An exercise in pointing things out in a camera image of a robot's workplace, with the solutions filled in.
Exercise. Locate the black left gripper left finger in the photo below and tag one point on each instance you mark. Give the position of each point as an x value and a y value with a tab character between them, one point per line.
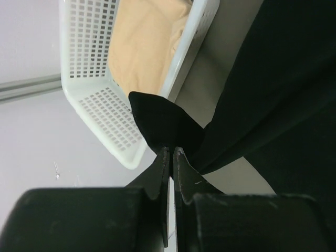
130	218

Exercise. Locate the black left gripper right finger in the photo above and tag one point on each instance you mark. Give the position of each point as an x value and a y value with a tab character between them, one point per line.
209	220

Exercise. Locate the black t shirt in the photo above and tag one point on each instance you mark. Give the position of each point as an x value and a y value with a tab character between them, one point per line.
271	66

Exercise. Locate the white perforated plastic basket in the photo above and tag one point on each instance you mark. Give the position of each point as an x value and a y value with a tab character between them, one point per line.
85	32

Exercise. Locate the beige folded t shirt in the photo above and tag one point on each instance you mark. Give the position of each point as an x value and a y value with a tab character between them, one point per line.
145	38

